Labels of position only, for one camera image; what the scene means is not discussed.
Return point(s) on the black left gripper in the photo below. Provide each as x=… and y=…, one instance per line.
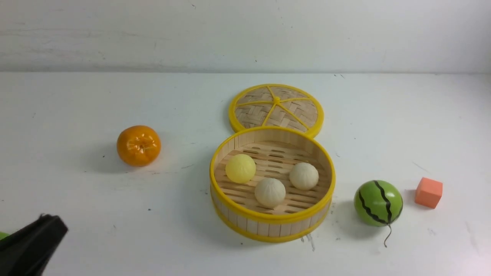
x=27, y=251

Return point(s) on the yellow toy bun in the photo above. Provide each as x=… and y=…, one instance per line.
x=240, y=168

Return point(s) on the beige toy bun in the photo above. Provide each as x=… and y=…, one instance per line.
x=270, y=192

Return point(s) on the cream toy bun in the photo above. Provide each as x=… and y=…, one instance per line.
x=304, y=176

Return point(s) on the bamboo steamer tray yellow rim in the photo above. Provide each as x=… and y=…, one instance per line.
x=275, y=151

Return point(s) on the woven bamboo steamer lid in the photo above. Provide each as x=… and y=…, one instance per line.
x=276, y=105

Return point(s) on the green foam block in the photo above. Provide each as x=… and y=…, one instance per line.
x=3, y=235

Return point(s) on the orange toy tangerine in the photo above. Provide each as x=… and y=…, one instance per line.
x=138, y=145

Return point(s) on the green toy watermelon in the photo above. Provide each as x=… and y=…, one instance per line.
x=378, y=203

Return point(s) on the orange foam cube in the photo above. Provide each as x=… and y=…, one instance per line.
x=428, y=193

